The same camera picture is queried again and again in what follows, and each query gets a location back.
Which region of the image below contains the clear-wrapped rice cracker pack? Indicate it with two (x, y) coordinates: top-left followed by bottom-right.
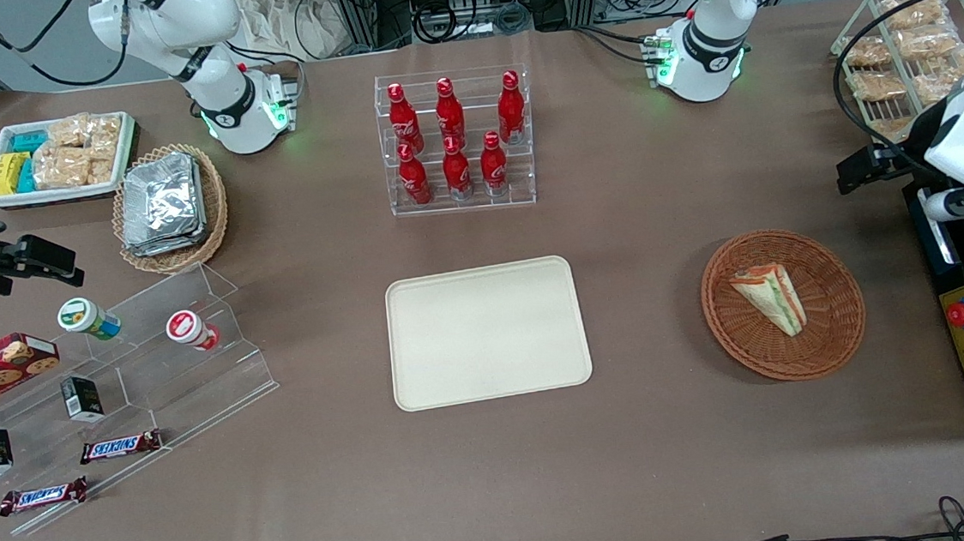
(32, 142), (93, 190)
(895, 24), (963, 63)
(86, 153), (119, 186)
(87, 114), (125, 160)
(849, 68), (908, 103)
(47, 114), (93, 149)
(908, 48), (964, 104)
(871, 117), (916, 144)
(878, 0), (949, 32)
(842, 34), (893, 69)

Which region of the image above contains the clear acrylic bottle rack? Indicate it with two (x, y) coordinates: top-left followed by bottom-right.
(373, 63), (539, 219)

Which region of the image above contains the beige cloth bag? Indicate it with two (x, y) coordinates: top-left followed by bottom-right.
(235, 0), (337, 65)

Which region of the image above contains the green-labelled white-lid cup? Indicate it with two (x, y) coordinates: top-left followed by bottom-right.
(55, 294), (124, 344)

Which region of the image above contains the clear acrylic tiered stand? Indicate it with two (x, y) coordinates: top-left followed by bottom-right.
(0, 257), (291, 539)

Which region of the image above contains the red-labelled white-lid cup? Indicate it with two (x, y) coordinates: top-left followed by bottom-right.
(164, 307), (222, 355)

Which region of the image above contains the brown Snickers bar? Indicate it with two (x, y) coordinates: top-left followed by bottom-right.
(77, 428), (165, 466)
(0, 476), (90, 517)

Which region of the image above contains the small black barcode carton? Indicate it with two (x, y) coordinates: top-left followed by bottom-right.
(59, 374), (105, 424)

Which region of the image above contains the red cola bottle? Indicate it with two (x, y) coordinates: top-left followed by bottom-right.
(396, 141), (434, 208)
(441, 134), (474, 202)
(386, 81), (425, 153)
(494, 69), (527, 146)
(433, 75), (467, 146)
(478, 129), (510, 198)

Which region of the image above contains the black tangled table cable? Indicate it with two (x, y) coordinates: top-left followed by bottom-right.
(789, 495), (964, 541)

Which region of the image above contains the silver foil pouch stack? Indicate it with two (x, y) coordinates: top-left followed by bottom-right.
(117, 151), (210, 259)

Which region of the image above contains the white rectangular snack bin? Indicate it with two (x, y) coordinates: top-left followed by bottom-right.
(0, 111), (142, 210)

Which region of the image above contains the yellow snack packet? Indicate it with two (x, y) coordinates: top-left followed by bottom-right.
(0, 152), (31, 195)

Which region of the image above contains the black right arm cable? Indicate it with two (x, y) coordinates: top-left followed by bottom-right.
(0, 0), (133, 94)

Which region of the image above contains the brown round wicker basket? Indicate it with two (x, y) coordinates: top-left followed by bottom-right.
(696, 222), (871, 388)

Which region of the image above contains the plastic-wrapped triangle sandwich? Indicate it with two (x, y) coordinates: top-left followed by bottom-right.
(727, 261), (809, 343)

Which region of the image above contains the beige plastic serving tray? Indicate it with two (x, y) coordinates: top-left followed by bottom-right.
(383, 252), (596, 414)

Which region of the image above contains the light tan wicker basket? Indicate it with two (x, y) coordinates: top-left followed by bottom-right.
(107, 140), (233, 279)

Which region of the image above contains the white wire shelf rack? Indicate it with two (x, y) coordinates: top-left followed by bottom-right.
(827, 0), (964, 148)

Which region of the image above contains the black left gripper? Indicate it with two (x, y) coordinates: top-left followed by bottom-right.
(835, 141), (928, 195)

